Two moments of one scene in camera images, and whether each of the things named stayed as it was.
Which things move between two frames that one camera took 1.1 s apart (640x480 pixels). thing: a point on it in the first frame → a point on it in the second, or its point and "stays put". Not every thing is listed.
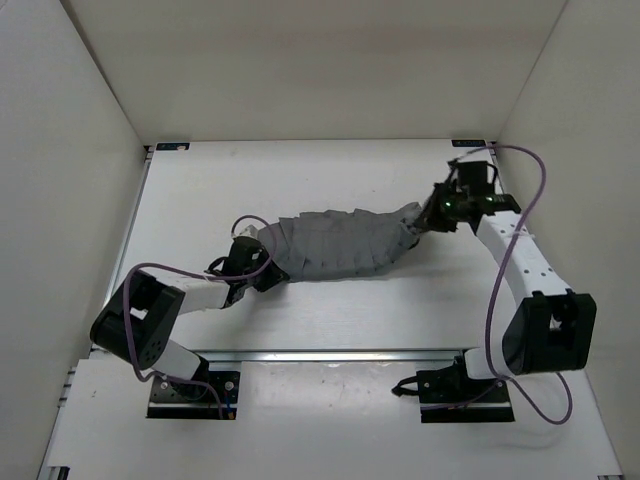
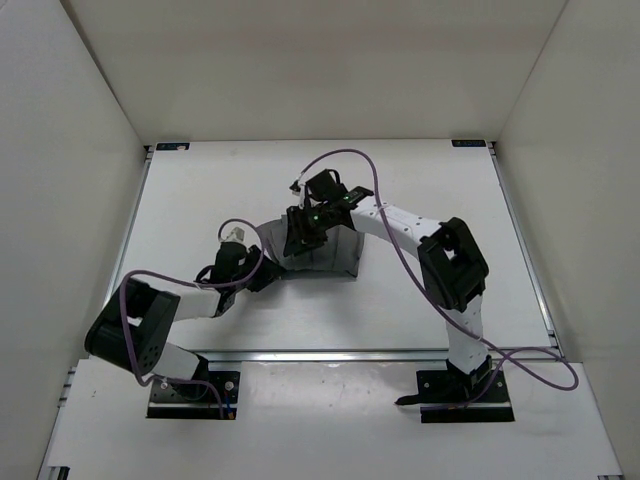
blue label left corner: (172, 146) stays put
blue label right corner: (469, 143) stays put
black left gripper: (274, 277) stays put
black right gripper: (428, 219) → (299, 235)
